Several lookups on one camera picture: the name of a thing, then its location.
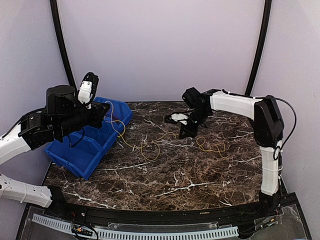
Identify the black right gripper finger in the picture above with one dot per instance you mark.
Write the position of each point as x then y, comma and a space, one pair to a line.
187, 135
182, 129

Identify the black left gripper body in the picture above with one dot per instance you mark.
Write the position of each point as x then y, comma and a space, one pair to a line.
95, 120

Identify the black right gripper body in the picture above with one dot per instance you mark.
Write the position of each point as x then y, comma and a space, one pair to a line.
194, 129

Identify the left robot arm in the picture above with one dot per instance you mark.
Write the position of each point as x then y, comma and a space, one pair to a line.
66, 111

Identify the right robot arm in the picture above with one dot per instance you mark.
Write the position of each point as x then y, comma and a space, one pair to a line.
266, 121

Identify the blue three-compartment plastic bin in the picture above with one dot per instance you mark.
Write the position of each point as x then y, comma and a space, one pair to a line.
81, 152

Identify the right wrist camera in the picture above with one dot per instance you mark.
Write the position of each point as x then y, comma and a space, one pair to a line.
190, 97

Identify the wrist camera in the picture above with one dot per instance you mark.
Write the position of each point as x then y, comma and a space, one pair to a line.
88, 89
190, 97

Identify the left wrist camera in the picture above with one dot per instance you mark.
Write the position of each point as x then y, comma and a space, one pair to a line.
88, 89

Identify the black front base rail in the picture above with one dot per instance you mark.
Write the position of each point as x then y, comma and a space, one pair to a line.
239, 215

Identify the white slotted cable duct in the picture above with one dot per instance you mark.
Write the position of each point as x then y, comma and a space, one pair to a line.
121, 231

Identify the black enclosure frame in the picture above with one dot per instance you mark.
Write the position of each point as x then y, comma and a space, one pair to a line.
152, 50

